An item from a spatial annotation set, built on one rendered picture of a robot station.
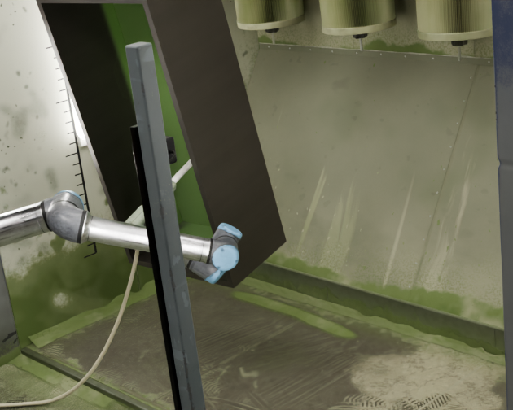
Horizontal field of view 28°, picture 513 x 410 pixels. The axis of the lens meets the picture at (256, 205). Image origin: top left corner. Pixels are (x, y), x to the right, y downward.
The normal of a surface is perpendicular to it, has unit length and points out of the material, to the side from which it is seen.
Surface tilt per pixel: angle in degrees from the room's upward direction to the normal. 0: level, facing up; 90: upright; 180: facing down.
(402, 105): 57
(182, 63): 90
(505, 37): 90
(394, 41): 90
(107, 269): 90
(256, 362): 0
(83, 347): 0
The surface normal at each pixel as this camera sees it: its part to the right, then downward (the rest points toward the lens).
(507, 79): -0.71, 0.30
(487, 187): -0.66, -0.26
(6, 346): 0.69, 0.16
